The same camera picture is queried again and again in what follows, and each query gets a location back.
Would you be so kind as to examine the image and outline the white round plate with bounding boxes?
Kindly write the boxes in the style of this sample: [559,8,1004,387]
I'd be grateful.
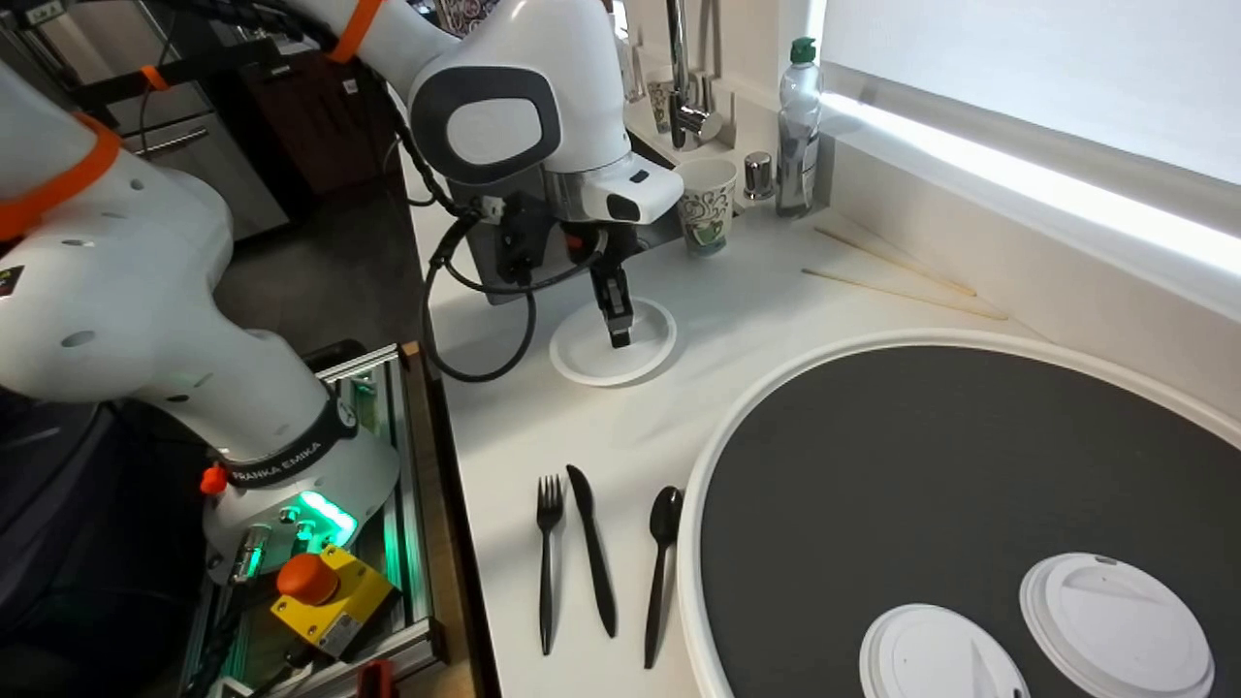
[548,294,682,392]

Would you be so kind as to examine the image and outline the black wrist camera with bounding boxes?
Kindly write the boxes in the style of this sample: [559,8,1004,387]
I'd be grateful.
[491,192,562,286]

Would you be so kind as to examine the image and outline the black plastic knife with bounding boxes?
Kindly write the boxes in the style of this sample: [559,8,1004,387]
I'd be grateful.
[562,463,621,643]

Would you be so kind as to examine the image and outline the small metal shaker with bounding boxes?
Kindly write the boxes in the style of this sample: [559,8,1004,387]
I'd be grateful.
[740,148,778,207]

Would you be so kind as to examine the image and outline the black plastic spoon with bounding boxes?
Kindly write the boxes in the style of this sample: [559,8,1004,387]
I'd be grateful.
[641,485,685,674]

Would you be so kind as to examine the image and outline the gray metal cabinet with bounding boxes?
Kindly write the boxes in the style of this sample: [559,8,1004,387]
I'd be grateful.
[72,73,294,249]

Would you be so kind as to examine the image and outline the clear bottle with green cap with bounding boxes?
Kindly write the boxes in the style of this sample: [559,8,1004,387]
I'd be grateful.
[771,37,829,219]

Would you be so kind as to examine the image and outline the white plastic cup lid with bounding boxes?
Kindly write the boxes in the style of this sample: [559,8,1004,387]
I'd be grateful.
[1014,550,1220,698]
[858,600,1036,698]

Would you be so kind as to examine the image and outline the black plastic fork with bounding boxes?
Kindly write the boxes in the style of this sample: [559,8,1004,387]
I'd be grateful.
[531,475,571,660]

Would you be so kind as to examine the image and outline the metal framed robot cart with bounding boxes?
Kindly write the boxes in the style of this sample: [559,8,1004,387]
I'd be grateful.
[177,337,455,698]

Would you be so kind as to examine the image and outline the dark fabric mass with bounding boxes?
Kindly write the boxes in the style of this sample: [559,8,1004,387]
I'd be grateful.
[0,384,226,698]

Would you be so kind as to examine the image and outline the round black tray white rim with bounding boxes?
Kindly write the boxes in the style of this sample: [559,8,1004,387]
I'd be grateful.
[674,328,1241,698]

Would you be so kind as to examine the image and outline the patterned paper coffee cup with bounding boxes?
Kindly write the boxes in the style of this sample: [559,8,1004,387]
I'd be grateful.
[674,153,744,256]

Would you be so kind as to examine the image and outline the chrome gooseneck faucet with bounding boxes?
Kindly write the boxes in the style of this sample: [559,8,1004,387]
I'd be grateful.
[641,0,740,154]

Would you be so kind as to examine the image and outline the yellow emergency stop box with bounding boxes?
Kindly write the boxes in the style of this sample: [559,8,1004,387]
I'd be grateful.
[267,546,395,660]

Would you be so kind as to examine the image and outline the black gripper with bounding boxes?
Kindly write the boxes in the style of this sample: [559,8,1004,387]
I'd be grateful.
[562,215,647,348]

